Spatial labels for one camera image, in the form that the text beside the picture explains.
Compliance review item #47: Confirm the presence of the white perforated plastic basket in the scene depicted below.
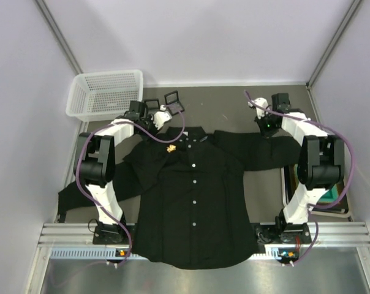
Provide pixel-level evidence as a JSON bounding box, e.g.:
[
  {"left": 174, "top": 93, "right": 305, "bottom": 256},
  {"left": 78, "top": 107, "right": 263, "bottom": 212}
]
[{"left": 66, "top": 70, "right": 143, "bottom": 123}]

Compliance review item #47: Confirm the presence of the black button shirt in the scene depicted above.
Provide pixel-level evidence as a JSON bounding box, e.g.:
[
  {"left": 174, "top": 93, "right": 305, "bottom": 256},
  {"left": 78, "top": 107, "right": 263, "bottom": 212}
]
[{"left": 58, "top": 126, "right": 302, "bottom": 271}]

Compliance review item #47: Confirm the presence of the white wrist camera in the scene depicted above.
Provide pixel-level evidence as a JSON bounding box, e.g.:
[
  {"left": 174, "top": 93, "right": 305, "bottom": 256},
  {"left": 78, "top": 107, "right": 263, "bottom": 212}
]
[
  {"left": 153, "top": 105, "right": 172, "bottom": 130},
  {"left": 248, "top": 97, "right": 269, "bottom": 119}
]

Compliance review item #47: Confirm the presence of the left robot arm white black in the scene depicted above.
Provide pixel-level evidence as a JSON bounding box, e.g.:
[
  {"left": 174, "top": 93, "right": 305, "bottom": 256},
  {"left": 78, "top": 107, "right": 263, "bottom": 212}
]
[{"left": 74, "top": 99, "right": 166, "bottom": 245}]

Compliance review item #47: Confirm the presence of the grey slotted cable duct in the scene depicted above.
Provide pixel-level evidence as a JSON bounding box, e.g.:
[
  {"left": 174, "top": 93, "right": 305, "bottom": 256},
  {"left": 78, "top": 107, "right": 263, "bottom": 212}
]
[{"left": 50, "top": 247, "right": 299, "bottom": 261}]

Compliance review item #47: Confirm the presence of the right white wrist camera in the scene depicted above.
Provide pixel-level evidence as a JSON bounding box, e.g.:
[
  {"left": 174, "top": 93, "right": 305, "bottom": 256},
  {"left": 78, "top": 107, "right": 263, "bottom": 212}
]
[{"left": 248, "top": 97, "right": 269, "bottom": 119}]

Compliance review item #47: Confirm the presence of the aluminium rail frame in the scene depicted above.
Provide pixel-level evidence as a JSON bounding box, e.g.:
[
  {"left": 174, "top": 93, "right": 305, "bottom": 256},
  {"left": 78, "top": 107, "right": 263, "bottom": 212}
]
[{"left": 26, "top": 222, "right": 370, "bottom": 293}]

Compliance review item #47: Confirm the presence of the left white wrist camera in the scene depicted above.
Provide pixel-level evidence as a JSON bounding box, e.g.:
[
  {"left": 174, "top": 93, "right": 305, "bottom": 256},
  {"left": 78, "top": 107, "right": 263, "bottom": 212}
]
[{"left": 153, "top": 105, "right": 172, "bottom": 130}]

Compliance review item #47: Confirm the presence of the metal tray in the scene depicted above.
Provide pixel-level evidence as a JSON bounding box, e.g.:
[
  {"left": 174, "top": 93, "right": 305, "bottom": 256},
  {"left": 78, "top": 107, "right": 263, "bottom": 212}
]
[{"left": 281, "top": 165, "right": 351, "bottom": 218}]

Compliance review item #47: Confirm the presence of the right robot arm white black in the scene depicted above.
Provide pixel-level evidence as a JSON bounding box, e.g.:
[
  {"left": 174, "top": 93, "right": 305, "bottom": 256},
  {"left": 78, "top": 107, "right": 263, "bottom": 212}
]
[{"left": 248, "top": 93, "right": 345, "bottom": 239}]

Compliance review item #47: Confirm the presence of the black box gold brooch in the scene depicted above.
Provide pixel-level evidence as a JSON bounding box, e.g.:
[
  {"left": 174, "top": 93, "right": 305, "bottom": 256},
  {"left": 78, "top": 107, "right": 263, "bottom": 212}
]
[{"left": 164, "top": 90, "right": 185, "bottom": 116}]

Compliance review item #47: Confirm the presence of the green black mat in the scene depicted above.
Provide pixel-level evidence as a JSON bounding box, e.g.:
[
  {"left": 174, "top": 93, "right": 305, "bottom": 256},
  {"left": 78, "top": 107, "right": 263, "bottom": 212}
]
[{"left": 287, "top": 164, "right": 344, "bottom": 205}]

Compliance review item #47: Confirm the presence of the black box blue brooch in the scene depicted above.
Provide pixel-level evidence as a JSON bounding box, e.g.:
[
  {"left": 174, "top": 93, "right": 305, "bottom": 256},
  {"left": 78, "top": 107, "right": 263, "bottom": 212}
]
[{"left": 144, "top": 99, "right": 160, "bottom": 112}]

